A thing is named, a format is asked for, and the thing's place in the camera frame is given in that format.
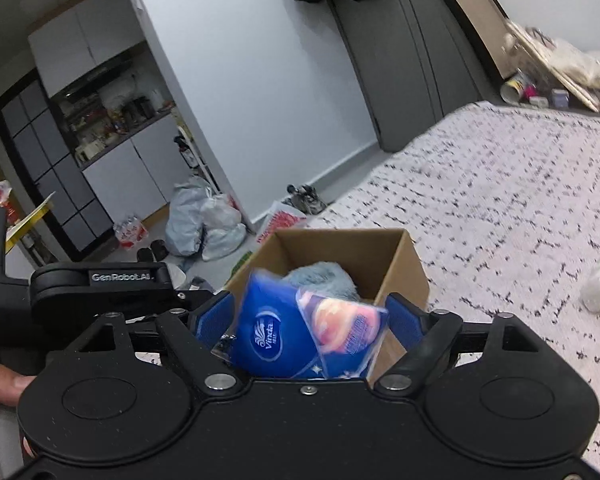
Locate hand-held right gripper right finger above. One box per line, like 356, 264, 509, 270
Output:
374, 294, 551, 395

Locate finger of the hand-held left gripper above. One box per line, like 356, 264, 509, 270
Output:
172, 282, 218, 317

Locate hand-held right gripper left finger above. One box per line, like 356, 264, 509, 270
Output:
50, 290, 243, 396

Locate brown cardboard box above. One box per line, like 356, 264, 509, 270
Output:
225, 228, 431, 386

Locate blue tissue pack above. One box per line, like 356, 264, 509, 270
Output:
227, 269, 390, 381

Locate grey pink plush paw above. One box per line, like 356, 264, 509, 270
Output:
282, 260, 361, 303

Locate person's left hand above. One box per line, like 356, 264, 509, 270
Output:
0, 364, 37, 407

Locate pack of water bottles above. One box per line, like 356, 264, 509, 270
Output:
114, 215, 151, 251

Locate black slippers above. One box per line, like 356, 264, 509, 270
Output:
137, 240, 170, 263

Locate white plastic bag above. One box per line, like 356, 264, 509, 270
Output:
200, 194, 248, 262

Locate grey plastic bag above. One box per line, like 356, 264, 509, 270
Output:
165, 176, 216, 256

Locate yellow paper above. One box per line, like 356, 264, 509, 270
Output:
5, 191, 57, 252

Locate white kitchen cabinet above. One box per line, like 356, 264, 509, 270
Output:
27, 0, 206, 226

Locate black framed glass door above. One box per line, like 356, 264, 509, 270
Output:
0, 67, 116, 263

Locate red white shopping bag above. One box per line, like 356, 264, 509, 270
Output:
255, 200, 308, 245

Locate dark shoes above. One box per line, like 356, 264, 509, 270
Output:
285, 184, 328, 216

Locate paper cup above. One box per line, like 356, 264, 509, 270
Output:
500, 72, 536, 106

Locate dark grey wardrobe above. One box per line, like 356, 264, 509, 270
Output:
327, 0, 506, 153

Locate cream tote bag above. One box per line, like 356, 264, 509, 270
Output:
502, 20, 600, 113

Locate dark picture frame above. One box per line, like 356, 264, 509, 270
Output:
427, 0, 523, 83

